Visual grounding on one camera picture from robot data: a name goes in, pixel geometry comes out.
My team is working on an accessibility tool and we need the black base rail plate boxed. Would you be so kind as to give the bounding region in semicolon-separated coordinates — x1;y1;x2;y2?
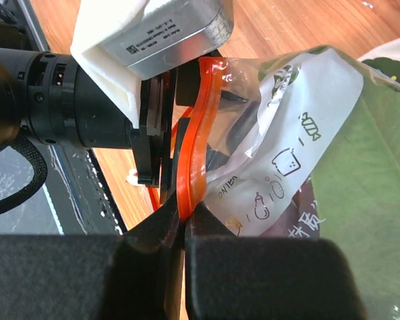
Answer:
0;0;129;236

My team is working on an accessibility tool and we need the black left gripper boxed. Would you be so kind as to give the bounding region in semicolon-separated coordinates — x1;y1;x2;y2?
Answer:
0;47;177;187

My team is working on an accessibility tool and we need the clear zip top bag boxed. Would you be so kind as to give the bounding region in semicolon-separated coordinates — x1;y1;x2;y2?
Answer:
176;45;400;319

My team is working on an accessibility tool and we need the green plush vegetable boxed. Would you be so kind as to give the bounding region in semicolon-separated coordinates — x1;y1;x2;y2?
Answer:
306;76;400;320

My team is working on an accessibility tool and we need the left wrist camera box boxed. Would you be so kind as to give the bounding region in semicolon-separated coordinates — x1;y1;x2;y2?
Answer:
70;0;234;128

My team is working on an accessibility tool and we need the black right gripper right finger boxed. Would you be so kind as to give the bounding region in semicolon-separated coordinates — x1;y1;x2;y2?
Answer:
185;204;367;319

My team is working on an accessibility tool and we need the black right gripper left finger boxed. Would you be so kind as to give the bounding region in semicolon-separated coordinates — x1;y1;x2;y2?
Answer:
0;196;182;319

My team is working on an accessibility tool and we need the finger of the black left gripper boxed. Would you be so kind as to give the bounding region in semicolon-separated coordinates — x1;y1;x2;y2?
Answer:
175;59;200;107
159;116;190;205

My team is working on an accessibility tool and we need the cartoon print children's garment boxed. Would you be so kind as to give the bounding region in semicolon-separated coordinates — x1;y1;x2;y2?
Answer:
358;38;400;84

